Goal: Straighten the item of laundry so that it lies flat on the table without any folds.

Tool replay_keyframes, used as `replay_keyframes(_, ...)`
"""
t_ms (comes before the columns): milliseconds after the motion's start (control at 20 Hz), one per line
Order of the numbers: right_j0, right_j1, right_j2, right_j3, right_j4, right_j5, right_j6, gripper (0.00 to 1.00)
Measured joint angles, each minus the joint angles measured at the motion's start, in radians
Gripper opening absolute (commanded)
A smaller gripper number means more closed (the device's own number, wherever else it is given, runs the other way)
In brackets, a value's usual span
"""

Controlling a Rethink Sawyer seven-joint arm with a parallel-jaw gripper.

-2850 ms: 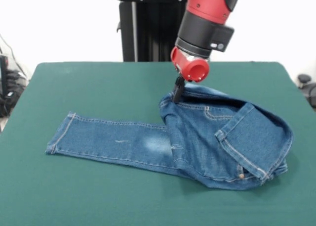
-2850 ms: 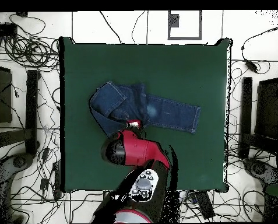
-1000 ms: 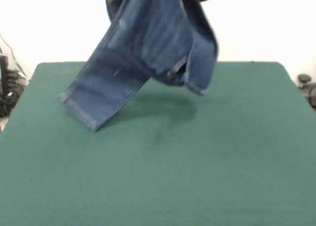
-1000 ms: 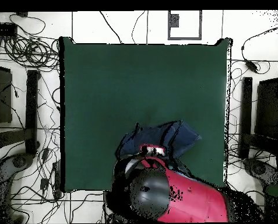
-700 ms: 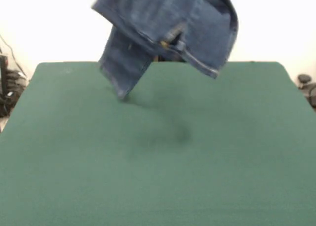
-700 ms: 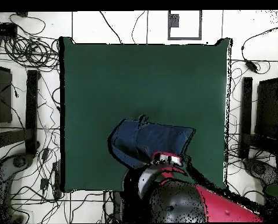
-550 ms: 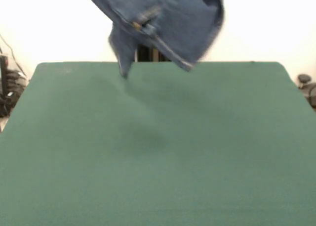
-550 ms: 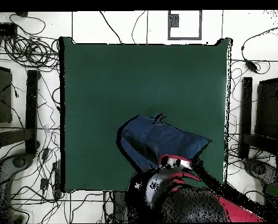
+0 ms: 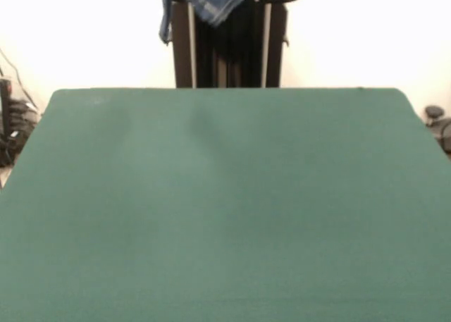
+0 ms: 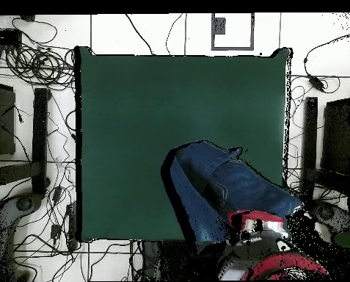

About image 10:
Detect grey chair base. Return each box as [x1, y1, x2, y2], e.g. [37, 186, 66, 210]
[0, 192, 45, 281]
[306, 199, 350, 236]

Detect coiled black cable bundle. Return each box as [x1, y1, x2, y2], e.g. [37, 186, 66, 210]
[4, 43, 76, 89]

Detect black square case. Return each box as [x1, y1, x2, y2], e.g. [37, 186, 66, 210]
[320, 98, 350, 177]
[0, 81, 17, 156]

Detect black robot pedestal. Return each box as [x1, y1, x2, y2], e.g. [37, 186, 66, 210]
[142, 240, 199, 281]

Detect blue denim jeans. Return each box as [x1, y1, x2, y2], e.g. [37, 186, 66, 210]
[161, 140, 303, 250]

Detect dark green table cloth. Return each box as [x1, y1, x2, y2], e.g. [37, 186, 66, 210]
[74, 46, 293, 243]

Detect black power adapter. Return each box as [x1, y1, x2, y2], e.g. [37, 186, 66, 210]
[307, 74, 327, 93]

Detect slim black power strip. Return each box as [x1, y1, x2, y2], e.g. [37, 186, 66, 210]
[65, 202, 79, 250]

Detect black flat box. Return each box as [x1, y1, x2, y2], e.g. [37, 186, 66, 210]
[0, 29, 23, 46]

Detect black stand leg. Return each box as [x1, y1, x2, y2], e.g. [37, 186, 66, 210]
[0, 87, 51, 195]
[301, 96, 350, 200]

